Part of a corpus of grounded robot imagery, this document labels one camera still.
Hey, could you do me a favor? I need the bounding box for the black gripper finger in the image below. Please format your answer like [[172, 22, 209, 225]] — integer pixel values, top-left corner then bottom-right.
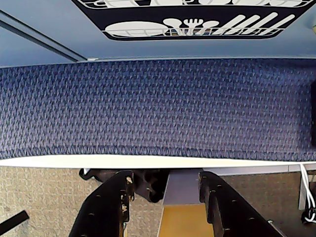
[[198, 171, 287, 237], [70, 169, 135, 237]]

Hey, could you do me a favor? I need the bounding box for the black flat bar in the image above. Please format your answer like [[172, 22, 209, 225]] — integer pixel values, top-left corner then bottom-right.
[[0, 210, 30, 235]]

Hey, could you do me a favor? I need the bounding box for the light blue toy kitchen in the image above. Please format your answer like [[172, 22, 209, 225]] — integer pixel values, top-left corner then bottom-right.
[[0, 0, 316, 68]]

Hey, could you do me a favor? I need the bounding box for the black white dishwasher sticker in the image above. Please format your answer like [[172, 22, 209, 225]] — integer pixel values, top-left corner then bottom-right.
[[71, 0, 316, 42]]

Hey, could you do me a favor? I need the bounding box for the white cable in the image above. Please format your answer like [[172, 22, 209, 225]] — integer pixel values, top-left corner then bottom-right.
[[299, 163, 316, 224]]

